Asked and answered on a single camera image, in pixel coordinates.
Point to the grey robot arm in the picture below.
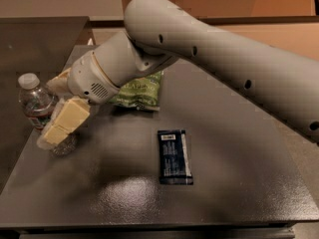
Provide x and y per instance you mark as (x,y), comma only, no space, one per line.
(157,33)

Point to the clear plastic water bottle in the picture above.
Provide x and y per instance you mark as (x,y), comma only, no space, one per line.
(38,104)

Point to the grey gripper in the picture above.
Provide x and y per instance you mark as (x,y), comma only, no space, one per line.
(87,77)

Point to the black snack bar wrapper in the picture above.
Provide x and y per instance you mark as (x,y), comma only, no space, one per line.
(173,158)

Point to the green jalapeno chips bag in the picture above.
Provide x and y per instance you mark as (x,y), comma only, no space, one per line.
(141,94)

